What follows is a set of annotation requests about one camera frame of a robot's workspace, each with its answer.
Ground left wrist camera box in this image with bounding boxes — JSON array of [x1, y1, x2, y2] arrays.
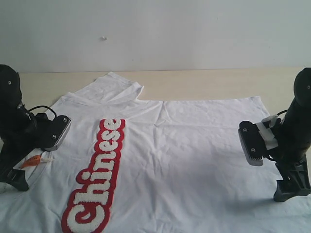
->
[[38, 115, 71, 151]]

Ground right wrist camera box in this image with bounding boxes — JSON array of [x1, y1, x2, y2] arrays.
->
[[238, 121, 266, 166]]

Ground orange clothing tag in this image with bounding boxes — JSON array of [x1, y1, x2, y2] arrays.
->
[[20, 155, 54, 169]]

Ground black left camera cable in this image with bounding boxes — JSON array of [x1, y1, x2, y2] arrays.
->
[[26, 104, 58, 122]]

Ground white t-shirt red lettering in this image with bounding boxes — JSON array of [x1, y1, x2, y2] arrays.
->
[[0, 73, 311, 233]]

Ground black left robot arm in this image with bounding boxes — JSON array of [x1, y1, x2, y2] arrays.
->
[[0, 65, 311, 202]]

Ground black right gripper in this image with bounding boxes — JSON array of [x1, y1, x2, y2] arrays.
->
[[266, 126, 311, 175]]

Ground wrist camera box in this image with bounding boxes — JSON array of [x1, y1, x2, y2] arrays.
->
[[38, 115, 71, 151], [238, 121, 266, 166]]

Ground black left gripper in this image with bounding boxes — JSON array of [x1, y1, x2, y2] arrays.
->
[[0, 114, 39, 191]]

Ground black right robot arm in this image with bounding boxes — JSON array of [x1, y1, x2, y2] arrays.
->
[[270, 67, 311, 175]]

